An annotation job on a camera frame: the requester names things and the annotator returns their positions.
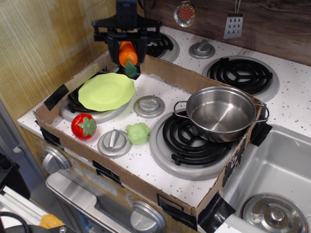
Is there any stove burner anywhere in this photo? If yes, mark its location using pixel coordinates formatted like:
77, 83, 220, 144
149, 111, 238, 181
202, 56, 280, 103
59, 73, 130, 124
146, 33, 180, 63

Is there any left oven dial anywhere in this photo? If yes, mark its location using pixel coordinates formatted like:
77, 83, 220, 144
42, 146, 71, 174

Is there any red toy tomato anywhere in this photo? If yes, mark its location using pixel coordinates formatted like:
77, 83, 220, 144
71, 113, 97, 140

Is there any orange yellow object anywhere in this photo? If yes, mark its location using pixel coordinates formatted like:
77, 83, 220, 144
39, 214, 64, 229

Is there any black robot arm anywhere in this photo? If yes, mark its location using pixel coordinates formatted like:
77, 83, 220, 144
91, 0, 162, 65

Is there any steel pot lid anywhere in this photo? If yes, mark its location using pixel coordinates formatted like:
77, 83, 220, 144
240, 193, 309, 233

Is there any front left stove burner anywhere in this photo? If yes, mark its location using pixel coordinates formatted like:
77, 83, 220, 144
59, 73, 130, 124

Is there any middle grey stove knob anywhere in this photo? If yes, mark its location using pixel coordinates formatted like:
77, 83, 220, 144
134, 96, 165, 118

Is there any orange toy carrot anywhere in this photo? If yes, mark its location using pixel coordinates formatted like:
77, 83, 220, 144
119, 41, 138, 78

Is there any black cable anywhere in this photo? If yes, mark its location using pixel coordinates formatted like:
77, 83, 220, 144
0, 211, 31, 233

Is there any silver sink basin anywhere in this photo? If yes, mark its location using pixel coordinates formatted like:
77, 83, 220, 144
198, 125, 311, 233

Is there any stainless steel pot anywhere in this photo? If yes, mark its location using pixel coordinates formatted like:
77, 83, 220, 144
173, 86, 270, 143

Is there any light green toy vegetable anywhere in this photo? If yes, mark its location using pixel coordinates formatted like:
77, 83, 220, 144
126, 122, 150, 145

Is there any hanging metal strainer ladle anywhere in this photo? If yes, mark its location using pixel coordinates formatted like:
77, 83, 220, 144
173, 0, 197, 28

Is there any silver oven door handle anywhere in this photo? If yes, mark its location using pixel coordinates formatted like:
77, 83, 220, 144
46, 172, 129, 233

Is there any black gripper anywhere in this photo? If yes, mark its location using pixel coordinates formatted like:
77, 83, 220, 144
91, 15, 162, 65

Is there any front right stove burner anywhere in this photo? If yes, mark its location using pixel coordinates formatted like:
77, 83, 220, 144
149, 111, 238, 181

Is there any back left stove burner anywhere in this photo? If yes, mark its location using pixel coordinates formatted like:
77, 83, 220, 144
146, 33, 180, 63

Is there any front grey stove knob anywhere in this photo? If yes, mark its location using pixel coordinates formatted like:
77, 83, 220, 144
97, 130, 132, 158

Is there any right oven dial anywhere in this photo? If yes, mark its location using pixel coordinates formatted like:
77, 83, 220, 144
130, 200, 166, 233

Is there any oven dial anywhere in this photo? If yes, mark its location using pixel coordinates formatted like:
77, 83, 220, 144
42, 146, 71, 174
130, 200, 166, 233

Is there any grey stove knob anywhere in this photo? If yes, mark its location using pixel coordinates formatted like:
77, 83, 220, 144
134, 96, 165, 118
97, 130, 132, 158
189, 39, 216, 59

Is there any hanging metal spatula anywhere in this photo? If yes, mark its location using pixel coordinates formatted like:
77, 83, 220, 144
224, 0, 243, 39

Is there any light green plate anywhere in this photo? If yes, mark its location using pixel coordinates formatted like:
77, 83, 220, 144
78, 73, 136, 112

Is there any back grey stove knob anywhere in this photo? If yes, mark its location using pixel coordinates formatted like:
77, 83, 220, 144
189, 39, 216, 59

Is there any back right stove burner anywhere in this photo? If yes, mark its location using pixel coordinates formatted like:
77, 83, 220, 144
202, 56, 280, 103

